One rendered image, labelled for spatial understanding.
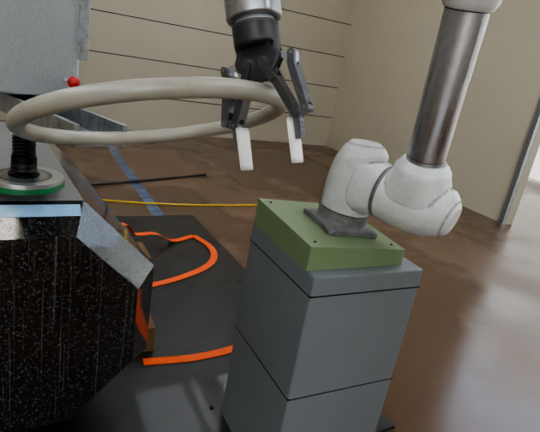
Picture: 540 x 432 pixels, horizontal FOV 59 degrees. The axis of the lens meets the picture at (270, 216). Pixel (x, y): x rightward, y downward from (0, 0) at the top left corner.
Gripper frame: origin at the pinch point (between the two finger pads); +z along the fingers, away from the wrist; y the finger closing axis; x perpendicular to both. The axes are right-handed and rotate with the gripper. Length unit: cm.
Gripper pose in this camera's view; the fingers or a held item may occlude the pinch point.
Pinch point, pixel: (269, 151)
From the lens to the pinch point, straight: 77.6
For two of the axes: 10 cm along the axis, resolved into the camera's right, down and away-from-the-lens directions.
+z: 1.2, 9.9, 0.5
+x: -4.9, 1.0, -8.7
